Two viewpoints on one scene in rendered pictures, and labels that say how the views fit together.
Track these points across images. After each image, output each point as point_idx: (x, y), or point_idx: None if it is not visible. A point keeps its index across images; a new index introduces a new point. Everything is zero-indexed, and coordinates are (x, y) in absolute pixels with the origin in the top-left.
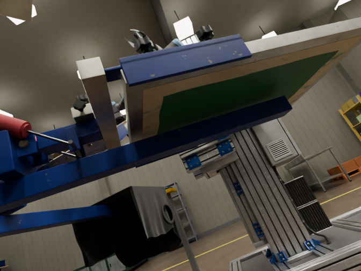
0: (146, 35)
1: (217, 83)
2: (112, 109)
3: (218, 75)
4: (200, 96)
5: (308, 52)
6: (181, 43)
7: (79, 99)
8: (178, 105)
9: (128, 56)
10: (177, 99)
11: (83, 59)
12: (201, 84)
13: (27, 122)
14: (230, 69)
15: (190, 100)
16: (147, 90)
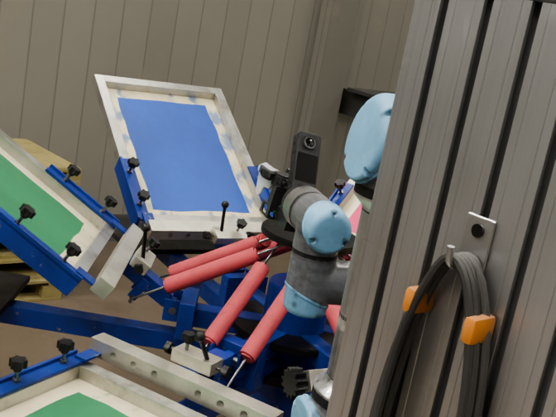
0: (270, 174)
1: (33, 414)
2: (132, 373)
3: (24, 407)
4: (60, 416)
5: None
6: (367, 131)
7: (166, 342)
8: (84, 409)
9: (69, 351)
10: (77, 403)
11: (99, 333)
12: (45, 405)
13: (205, 336)
14: (11, 409)
15: (71, 413)
16: (76, 381)
